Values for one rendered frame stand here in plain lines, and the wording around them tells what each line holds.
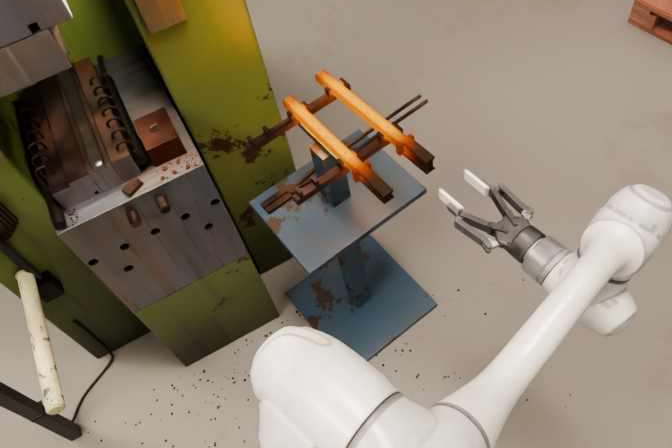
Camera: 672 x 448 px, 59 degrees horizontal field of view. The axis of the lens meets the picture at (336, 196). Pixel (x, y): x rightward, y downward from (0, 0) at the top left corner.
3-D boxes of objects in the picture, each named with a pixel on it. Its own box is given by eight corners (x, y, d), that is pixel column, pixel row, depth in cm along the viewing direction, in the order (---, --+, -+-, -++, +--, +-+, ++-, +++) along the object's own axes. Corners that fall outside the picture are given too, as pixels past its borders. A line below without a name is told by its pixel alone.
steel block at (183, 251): (249, 253, 183) (204, 164, 147) (133, 313, 177) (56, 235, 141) (189, 138, 215) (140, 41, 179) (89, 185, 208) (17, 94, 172)
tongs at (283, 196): (419, 95, 184) (419, 92, 183) (428, 102, 182) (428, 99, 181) (260, 205, 168) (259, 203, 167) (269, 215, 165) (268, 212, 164)
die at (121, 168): (142, 174, 148) (128, 152, 141) (65, 210, 145) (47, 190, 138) (101, 77, 172) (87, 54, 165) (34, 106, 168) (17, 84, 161)
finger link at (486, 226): (509, 237, 124) (506, 242, 124) (459, 217, 129) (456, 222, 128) (511, 227, 121) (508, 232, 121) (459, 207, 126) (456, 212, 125)
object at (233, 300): (280, 316, 221) (249, 254, 183) (186, 367, 215) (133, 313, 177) (226, 211, 253) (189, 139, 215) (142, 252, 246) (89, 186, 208)
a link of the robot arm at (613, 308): (559, 279, 123) (591, 232, 115) (624, 333, 115) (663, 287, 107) (530, 297, 116) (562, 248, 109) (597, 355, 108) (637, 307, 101)
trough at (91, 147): (111, 165, 142) (108, 161, 140) (90, 175, 141) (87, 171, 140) (73, 65, 165) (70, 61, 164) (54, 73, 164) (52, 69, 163)
